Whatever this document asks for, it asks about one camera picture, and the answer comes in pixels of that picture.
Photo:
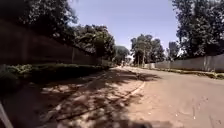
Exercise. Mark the reddish brick path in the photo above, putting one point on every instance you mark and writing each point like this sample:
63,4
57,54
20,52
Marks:
110,96

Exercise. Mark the group of trees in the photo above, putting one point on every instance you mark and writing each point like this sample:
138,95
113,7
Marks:
146,50

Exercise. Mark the low green hedge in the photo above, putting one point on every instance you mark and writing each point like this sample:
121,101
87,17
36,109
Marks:
53,71

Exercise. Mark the brown asphalt road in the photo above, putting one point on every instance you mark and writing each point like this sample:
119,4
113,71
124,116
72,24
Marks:
180,100

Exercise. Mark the row of dark trees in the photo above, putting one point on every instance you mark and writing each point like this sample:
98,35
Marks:
50,16

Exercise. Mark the grass verge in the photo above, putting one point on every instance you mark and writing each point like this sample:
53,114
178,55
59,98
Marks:
200,73

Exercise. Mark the bare dirt strip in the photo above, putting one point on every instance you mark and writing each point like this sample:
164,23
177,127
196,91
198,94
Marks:
30,103

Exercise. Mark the tall trees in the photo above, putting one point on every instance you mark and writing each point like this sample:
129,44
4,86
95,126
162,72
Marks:
200,26

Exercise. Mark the long brown block wall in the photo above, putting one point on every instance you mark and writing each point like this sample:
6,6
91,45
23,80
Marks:
36,50

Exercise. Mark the pale grey wall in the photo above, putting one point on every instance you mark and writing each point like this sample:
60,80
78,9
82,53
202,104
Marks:
200,63

